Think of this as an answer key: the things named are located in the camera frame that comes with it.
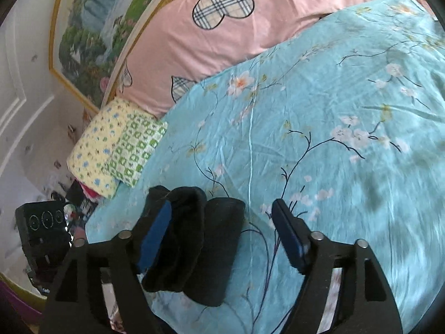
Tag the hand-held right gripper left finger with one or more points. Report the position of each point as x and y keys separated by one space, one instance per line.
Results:
x=154 y=236

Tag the blue floral bedsheet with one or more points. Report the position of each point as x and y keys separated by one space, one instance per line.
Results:
x=330 y=128

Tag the black device with round dials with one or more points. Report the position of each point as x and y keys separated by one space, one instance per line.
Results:
x=41 y=226

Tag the framed landscape wall painting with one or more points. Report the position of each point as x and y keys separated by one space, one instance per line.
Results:
x=97 y=31

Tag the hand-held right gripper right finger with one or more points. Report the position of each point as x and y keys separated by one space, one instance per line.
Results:
x=288 y=236

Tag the cream bed headboard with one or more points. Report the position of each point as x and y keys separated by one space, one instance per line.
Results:
x=139 y=31

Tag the pink quilt with plaid hearts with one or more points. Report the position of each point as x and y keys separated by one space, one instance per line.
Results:
x=243 y=24

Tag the black pants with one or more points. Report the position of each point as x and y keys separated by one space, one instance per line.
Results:
x=208 y=250

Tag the purple plastic basin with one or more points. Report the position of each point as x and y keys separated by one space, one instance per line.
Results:
x=14 y=299

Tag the yellow and green floral pillow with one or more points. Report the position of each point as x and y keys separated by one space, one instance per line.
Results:
x=114 y=146

